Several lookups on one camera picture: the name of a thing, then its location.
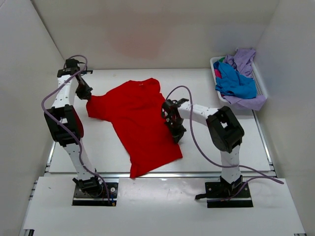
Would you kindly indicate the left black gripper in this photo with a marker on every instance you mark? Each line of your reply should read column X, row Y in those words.
column 86, row 93

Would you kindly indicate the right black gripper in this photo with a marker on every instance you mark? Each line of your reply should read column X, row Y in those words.
column 177, row 134

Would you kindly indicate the red t shirt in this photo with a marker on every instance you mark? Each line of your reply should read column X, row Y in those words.
column 134, row 109

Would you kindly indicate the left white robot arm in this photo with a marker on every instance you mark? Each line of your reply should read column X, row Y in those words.
column 64, row 123

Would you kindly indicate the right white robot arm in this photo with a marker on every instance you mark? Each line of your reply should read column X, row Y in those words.
column 225, row 131

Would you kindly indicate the pink garment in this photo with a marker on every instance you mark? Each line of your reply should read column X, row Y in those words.
column 217, row 73

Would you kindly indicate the blue t shirt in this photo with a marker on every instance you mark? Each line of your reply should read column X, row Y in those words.
column 232, row 83

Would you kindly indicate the white plastic basket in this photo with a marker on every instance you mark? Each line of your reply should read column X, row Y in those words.
column 260, row 87

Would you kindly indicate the lavender t shirt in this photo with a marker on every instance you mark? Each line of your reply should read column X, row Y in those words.
column 242, row 62

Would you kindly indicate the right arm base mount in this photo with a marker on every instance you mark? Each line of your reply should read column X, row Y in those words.
column 222, row 194

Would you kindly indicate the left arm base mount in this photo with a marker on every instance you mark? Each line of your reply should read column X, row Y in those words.
column 91, row 193

